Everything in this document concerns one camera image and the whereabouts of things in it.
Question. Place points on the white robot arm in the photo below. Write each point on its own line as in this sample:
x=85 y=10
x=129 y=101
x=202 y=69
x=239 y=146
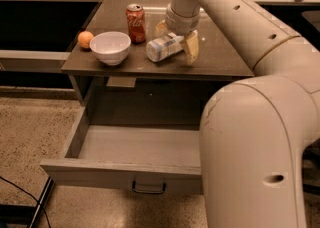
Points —
x=253 y=132

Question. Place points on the black drawer handle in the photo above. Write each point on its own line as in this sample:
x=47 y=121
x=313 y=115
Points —
x=148 y=189

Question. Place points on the open grey top drawer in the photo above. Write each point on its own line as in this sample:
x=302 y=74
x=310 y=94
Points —
x=106 y=156

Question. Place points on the white ceramic bowl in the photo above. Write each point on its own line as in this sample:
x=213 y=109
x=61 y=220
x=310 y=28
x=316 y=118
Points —
x=111 y=48

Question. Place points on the black floor stand base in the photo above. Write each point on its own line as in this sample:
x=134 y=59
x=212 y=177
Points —
x=24 y=214

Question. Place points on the clear blue-label plastic bottle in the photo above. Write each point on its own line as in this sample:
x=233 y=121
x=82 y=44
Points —
x=164 y=47

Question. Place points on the red cola can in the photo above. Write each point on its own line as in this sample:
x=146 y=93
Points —
x=136 y=23

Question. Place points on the orange fruit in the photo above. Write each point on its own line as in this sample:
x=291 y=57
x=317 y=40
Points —
x=84 y=39

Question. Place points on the grey drawer cabinet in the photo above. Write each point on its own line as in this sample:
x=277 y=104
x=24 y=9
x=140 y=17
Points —
x=138 y=92

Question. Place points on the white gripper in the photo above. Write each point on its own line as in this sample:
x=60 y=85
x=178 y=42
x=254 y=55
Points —
x=181 y=23

